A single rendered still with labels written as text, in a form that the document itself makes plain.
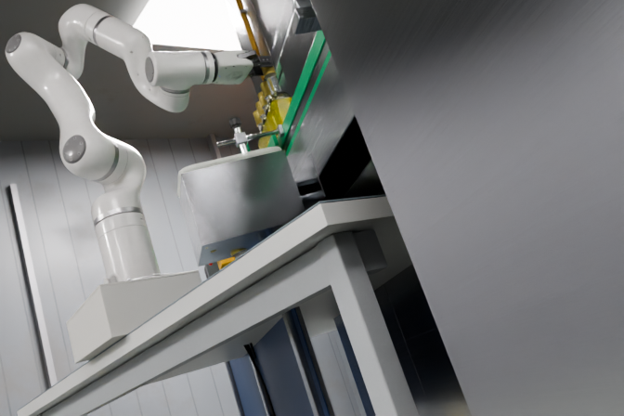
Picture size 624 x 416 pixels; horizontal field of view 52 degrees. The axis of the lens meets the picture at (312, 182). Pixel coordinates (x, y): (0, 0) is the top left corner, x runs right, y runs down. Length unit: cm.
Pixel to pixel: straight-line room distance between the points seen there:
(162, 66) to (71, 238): 343
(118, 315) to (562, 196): 112
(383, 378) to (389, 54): 46
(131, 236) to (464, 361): 108
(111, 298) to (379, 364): 71
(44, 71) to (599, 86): 161
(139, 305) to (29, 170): 369
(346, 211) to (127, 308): 69
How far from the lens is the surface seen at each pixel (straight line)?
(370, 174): 163
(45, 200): 500
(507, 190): 46
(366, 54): 62
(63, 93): 179
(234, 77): 171
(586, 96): 39
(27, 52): 185
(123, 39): 173
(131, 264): 153
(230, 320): 114
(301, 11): 95
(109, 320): 141
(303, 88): 138
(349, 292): 88
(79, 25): 185
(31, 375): 460
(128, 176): 169
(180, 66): 161
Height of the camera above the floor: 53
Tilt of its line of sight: 17 degrees up
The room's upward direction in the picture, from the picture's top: 20 degrees counter-clockwise
